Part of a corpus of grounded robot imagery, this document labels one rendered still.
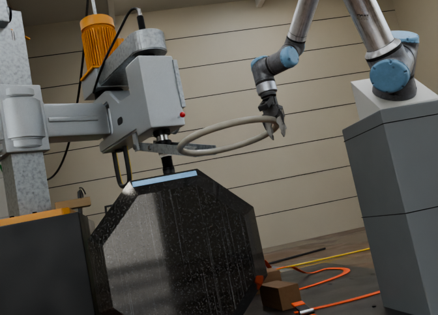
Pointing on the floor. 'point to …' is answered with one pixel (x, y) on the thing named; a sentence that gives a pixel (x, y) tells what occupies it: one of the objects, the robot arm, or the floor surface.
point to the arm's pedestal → (399, 201)
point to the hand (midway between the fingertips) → (277, 135)
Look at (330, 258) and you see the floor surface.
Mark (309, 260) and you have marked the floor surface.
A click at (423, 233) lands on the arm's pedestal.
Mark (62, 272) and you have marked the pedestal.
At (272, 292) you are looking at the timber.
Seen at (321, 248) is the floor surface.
